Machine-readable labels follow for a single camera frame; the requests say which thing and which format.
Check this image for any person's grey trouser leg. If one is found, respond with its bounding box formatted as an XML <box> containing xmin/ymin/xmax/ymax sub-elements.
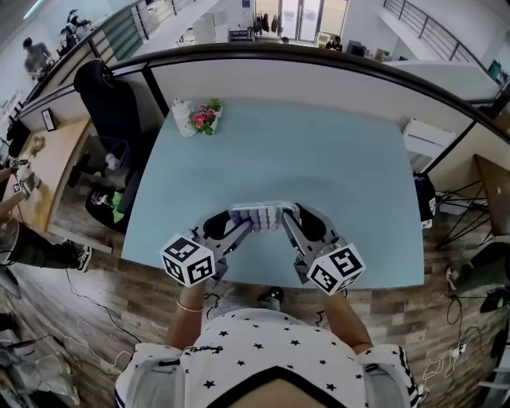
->
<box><xmin>206</xmin><ymin>289</ymin><xmax>282</xmax><ymax>322</ymax></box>

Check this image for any person's right forearm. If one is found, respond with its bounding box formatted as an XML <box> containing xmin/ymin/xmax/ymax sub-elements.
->
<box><xmin>320</xmin><ymin>292</ymin><xmax>374</xmax><ymax>355</ymax></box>

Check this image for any black metal desk frame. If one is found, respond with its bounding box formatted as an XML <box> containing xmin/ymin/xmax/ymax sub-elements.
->
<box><xmin>434</xmin><ymin>178</ymin><xmax>495</xmax><ymax>251</ymax></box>

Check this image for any black bag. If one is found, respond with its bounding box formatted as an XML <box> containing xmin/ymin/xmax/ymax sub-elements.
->
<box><xmin>411</xmin><ymin>171</ymin><xmax>438</xmax><ymax>231</ymax></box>

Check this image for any pink flower pot plant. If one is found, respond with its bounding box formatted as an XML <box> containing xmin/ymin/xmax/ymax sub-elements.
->
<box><xmin>190</xmin><ymin>97</ymin><xmax>224</xmax><ymax>136</ymax></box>

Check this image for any white star-print shirt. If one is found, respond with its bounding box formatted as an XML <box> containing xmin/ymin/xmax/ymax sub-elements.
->
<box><xmin>114</xmin><ymin>308</ymin><xmax>420</xmax><ymax>408</ymax></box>

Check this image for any black waste bin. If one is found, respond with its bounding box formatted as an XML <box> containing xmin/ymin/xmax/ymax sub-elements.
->
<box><xmin>84</xmin><ymin>135</ymin><xmax>133</xmax><ymax>188</ymax></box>

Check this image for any black office chair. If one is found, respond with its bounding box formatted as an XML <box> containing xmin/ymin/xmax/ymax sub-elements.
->
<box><xmin>73</xmin><ymin>59</ymin><xmax>143</xmax><ymax>168</ymax></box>

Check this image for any dark wooden desk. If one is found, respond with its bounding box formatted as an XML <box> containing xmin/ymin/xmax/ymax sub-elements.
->
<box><xmin>473</xmin><ymin>154</ymin><xmax>510</xmax><ymax>237</ymax></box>

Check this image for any black floor cable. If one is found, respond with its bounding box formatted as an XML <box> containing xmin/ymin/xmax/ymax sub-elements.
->
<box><xmin>63</xmin><ymin>269</ymin><xmax>143</xmax><ymax>344</ymax></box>

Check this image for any person's left forearm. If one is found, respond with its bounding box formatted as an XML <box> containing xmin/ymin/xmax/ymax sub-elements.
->
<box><xmin>164</xmin><ymin>278</ymin><xmax>207</xmax><ymax>351</ymax></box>

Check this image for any white ceramic teapot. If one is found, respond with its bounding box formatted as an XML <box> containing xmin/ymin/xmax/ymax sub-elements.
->
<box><xmin>171</xmin><ymin>98</ymin><xmax>199</xmax><ymax>138</ymax></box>

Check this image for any white partition panel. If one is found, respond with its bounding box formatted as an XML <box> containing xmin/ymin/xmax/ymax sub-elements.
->
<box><xmin>147</xmin><ymin>58</ymin><xmax>479</xmax><ymax>176</ymax></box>

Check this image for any black picture frame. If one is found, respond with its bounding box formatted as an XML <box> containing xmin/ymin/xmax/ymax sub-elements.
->
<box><xmin>40</xmin><ymin>107</ymin><xmax>57</xmax><ymax>133</ymax></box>

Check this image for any light wooden desk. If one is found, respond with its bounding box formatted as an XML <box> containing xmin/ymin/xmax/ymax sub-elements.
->
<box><xmin>10</xmin><ymin>117</ymin><xmax>95</xmax><ymax>233</ymax></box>

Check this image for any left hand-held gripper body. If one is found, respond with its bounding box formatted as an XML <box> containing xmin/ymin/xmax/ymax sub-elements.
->
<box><xmin>159</xmin><ymin>226</ymin><xmax>230</xmax><ymax>288</ymax></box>

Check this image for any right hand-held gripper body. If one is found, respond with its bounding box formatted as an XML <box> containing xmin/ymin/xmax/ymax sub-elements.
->
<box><xmin>292</xmin><ymin>234</ymin><xmax>367</xmax><ymax>296</ymax></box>

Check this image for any light blue table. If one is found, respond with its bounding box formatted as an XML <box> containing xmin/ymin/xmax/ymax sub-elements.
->
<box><xmin>120</xmin><ymin>98</ymin><xmax>426</xmax><ymax>290</ymax></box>

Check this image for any person's black shoe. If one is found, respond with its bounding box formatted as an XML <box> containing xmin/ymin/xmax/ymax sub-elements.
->
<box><xmin>257</xmin><ymin>285</ymin><xmax>285</xmax><ymax>304</ymax></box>

